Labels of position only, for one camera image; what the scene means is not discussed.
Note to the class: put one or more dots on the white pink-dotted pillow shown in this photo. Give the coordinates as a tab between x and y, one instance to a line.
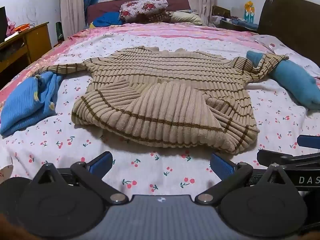
277	46

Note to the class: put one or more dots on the pink striped quilt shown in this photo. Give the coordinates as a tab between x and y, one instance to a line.
150	28

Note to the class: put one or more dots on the maroon headboard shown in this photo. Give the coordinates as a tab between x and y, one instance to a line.
105	7

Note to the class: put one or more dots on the blue and yellow cloth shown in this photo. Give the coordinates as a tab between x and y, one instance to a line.
107	19

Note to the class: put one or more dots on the cluttered dark nightstand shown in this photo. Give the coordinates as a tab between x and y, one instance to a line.
232	21

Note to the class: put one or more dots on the green bag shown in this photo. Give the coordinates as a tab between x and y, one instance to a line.
59	32

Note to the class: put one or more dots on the pink cloth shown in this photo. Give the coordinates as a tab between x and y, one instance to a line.
10	26

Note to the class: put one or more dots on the teal fuzzy garment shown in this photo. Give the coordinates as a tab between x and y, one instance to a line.
292	80

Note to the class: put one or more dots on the beige striped knit sweater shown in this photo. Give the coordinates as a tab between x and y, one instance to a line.
162	100

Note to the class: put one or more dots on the black monitor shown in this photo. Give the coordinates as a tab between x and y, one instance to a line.
2	25

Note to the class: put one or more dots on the blue knit garment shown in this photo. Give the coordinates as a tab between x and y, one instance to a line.
25	105

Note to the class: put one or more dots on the orange object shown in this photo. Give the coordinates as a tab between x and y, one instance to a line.
23	27

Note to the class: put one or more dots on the wooden desk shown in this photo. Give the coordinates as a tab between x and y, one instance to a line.
37	40

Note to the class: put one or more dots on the red floral pillow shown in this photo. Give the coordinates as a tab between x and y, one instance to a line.
145	5

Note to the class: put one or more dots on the beige curtain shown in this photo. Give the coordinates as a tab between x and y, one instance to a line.
201	0
71	5

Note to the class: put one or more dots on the brown patterned pillow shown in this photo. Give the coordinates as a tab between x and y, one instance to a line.
156	16

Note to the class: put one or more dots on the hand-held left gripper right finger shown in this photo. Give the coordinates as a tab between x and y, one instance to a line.
220	165

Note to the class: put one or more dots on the cream pillow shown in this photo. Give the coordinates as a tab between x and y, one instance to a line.
186	17

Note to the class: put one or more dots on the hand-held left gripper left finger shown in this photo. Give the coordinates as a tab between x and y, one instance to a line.
101	162

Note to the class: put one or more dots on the white cherry print bedsheet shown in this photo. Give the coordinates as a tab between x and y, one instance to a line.
75	155

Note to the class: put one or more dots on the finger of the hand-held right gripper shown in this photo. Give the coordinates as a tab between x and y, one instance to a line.
310	142
280	157

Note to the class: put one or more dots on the dark wooden bed board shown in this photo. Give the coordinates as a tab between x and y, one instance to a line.
287	27

